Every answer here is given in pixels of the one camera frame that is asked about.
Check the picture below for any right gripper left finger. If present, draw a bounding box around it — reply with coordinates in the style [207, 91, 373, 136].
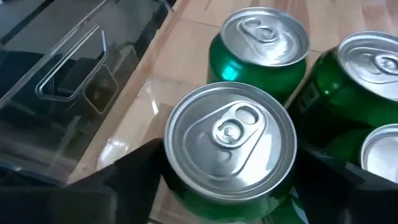
[0, 138, 167, 224]

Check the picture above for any clear plastic bin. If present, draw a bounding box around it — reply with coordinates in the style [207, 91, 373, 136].
[0, 0, 398, 224]

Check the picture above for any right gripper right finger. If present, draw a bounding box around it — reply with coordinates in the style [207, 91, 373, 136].
[294, 146, 398, 224]

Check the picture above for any green Sprite soda can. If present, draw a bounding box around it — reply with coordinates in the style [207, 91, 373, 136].
[206, 6, 310, 102]
[163, 81, 299, 222]
[326, 123, 398, 184]
[287, 30, 398, 147]

